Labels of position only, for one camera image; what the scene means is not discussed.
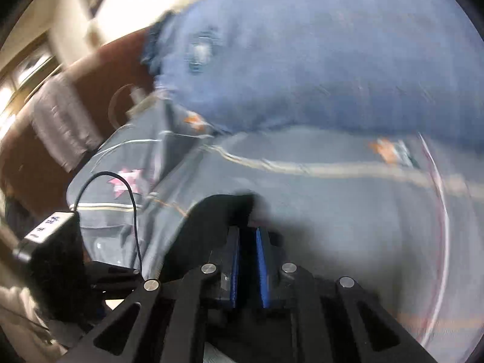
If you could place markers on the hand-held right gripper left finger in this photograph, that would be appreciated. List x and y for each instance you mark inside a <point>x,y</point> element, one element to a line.
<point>233,268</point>

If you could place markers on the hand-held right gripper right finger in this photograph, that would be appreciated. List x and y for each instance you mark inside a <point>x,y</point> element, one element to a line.
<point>261,268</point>

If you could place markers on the black pants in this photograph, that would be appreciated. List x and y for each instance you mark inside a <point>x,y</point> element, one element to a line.
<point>219,211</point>

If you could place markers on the grey star-print bed sheet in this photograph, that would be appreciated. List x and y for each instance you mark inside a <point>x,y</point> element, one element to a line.
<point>340,215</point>

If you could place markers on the grey hanging cloth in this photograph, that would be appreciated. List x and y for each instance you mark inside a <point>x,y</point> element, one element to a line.
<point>64,121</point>

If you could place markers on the brown wooden headboard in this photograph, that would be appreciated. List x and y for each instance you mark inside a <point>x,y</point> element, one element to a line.
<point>94,83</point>

